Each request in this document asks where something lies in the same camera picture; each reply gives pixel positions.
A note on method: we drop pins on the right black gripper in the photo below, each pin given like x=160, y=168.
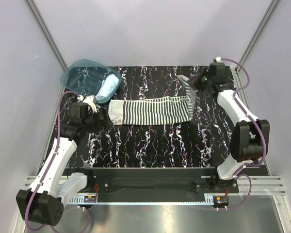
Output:
x=202, y=89

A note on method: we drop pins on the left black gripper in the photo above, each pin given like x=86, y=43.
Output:
x=102, y=125

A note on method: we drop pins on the black white striped towel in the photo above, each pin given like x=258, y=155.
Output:
x=159, y=111

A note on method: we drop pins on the light blue towel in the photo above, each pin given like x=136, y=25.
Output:
x=108, y=88

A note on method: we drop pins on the teal transparent plastic bin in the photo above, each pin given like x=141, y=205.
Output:
x=85, y=77

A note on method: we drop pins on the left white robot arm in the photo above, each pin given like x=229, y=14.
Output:
x=44, y=201

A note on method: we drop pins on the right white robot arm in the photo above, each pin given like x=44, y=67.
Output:
x=249, y=141

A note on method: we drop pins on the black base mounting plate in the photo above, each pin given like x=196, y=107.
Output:
x=112, y=179

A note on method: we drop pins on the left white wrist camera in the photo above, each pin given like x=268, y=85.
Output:
x=80, y=109

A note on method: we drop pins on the right aluminium frame post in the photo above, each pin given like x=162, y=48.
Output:
x=260, y=28

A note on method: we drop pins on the aluminium frame post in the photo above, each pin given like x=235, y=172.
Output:
x=260, y=28
x=46, y=33

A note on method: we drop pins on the white slotted cable duct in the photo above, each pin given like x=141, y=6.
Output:
x=82, y=199

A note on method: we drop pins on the left aluminium frame post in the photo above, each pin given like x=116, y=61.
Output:
x=46, y=33

